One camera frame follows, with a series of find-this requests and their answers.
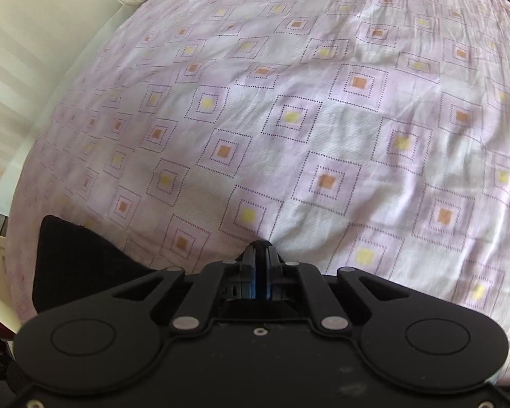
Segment black pants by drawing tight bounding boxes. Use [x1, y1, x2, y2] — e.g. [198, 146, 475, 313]
[31, 215, 201, 320]

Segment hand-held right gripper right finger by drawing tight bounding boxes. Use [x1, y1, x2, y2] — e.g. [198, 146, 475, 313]
[259, 241, 409, 333]

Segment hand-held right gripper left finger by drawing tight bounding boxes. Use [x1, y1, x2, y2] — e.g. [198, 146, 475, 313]
[112, 241, 259, 333]

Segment pink patterned bed sheet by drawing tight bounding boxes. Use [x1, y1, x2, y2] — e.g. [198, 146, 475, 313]
[4, 0, 510, 385]

